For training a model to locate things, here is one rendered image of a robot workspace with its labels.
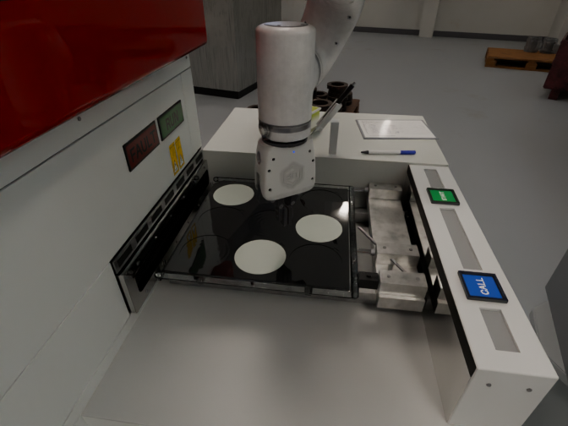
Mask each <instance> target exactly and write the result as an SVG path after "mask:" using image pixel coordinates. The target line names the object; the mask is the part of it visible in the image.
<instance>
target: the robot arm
mask: <svg viewBox="0 0 568 426"><path fill-rule="evenodd" d="M364 3H365V0H307V3H306V7H305V9H304V12H303V17H302V19H301V21H300V22H297V21H273V22H267V23H263V24H261V25H258V26H257V27H256V29H255V40H256V64H257V88H258V113H259V132H260V134H261V135H262V137H261V138H259V140H258V144H257V149H256V156H255V167H254V182H255V187H256V189H257V194H256V199H257V200H258V202H259V203H269V202H271V203H272V204H273V205H274V206H275V217H276V219H277V220H278V221H279V222H280V223H281V224H282V225H283V226H286V225H290V224H292V216H293V206H294V205H295V204H296V202H297V199H298V197H299V196H300V195H301V193H304V192H306V191H309V190H310V189H311V188H312V187H313V186H314V183H315V155H314V143H313V139H312V136H311V135H310V134H311V118H312V103H313V93H314V88H315V87H317V86H318V85H319V84H320V83H321V82H322V80H323V79H324V78H325V76H326V75H327V74H328V73H329V71H330V69H331V67H332V66H333V64H334V63H335V61H336V60H337V58H338V56H339V55H340V53H341V51H342V49H343V47H344V46H345V45H346V43H347V40H348V38H349V37H350V35H351V34H352V31H353V29H354V27H355V25H356V23H357V22H358V19H359V16H360V14H361V12H362V10H363V5H364Z"/></svg>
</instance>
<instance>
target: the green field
mask: <svg viewBox="0 0 568 426"><path fill-rule="evenodd" d="M159 120H160V125H161V131H162V136H163V139H164V138H165V137H166V136H167V135H168V134H169V133H170V132H171V131H172V130H173V129H175V128H176V127H177V126H178V125H179V124H180V123H181V122H182V121H183V112H182V107H181V102H179V103H178V104H177V105H176V106H175V107H174V108H173V109H172V110H170V111H169V112H168V113H167V114H165V115H164V116H163V117H161V118H160V119H159Z"/></svg>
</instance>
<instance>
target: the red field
mask: <svg viewBox="0 0 568 426"><path fill-rule="evenodd" d="M158 144H159V140H158V137H157V132H156V126H155V124H153V125H152V126H150V127H149V128H148V129H147V130H145V131H144V132H143V133H142V134H141V135H140V136H139V137H138V138H136V139H135V140H134V141H133V142H131V143H130V144H129V145H128V146H126V151H127V153H128V159H129V162H130V166H131V169H132V168H133V167H134V166H135V165H136V164H137V163H139V162H140V161H141V160H142V159H143V158H144V157H145V156H146V155H147V154H148V153H149V152H150V151H151V150H152V149H153V148H154V147H155V146H157V145H158Z"/></svg>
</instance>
